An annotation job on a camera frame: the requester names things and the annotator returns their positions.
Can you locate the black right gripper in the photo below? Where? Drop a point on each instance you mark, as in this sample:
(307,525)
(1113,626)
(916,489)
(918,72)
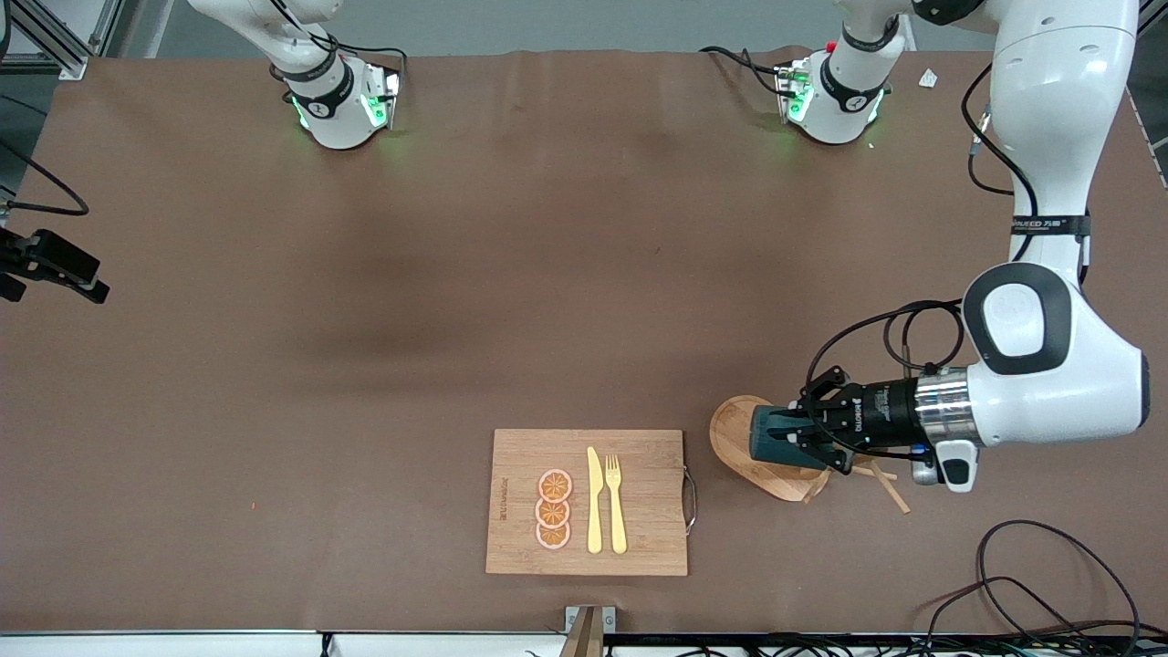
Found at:
(57,257)

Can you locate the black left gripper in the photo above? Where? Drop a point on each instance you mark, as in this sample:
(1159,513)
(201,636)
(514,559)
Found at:
(878,411)

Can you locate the dark green cup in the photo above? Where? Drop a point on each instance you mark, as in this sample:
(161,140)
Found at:
(762,438)

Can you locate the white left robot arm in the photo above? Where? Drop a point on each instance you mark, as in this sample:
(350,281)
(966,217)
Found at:
(1049,109)

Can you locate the wooden mug rack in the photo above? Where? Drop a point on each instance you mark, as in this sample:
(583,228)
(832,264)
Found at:
(735,438)

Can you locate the yellow plastic fork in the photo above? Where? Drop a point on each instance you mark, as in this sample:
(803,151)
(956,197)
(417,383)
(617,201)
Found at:
(617,511)

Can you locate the yellow plastic knife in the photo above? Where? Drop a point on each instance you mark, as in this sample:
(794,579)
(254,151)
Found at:
(595,502)

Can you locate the orange slice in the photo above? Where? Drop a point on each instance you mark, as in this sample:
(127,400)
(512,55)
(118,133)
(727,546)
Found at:
(553,537)
(555,485)
(552,513)

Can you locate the white paper scrap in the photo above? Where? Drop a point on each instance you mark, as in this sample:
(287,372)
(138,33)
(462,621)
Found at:
(928,78)

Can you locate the aluminium frame profile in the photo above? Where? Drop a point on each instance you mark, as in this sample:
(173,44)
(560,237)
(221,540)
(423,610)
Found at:
(55,41)

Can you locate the metal bracket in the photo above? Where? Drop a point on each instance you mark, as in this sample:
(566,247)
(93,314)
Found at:
(591,620)

